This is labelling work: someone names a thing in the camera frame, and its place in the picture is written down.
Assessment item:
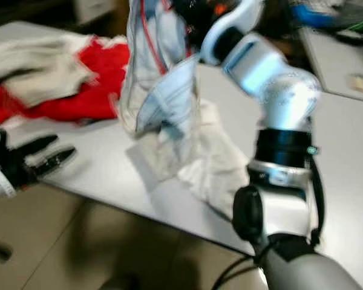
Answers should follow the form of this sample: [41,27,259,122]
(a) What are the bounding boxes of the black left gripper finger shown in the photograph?
[24,134,59,156]
[38,149,77,178]

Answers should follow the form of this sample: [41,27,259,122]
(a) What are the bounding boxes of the red wire hanger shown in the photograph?
[139,0,170,76]

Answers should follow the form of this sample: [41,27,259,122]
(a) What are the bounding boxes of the beige jeans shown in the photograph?
[0,35,97,108]

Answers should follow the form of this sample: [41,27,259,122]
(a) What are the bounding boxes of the white jeans with dark stitching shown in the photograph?
[118,0,252,221]

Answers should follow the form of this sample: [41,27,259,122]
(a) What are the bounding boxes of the red garment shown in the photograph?
[0,37,131,124]

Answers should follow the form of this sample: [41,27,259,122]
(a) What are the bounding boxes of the blue container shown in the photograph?
[290,3,336,28]

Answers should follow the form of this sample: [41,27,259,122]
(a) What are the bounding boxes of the white low drawer unit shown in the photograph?
[76,0,110,25]

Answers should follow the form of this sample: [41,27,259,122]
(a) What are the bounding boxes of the grey side table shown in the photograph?
[299,24,363,103]

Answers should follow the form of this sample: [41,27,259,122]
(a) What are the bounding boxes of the large white table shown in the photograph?
[0,21,363,254]

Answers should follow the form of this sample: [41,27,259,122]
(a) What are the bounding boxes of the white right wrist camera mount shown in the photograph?
[200,0,264,66]

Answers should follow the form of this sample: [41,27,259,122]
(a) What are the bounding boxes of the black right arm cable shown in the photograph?
[212,151,327,290]

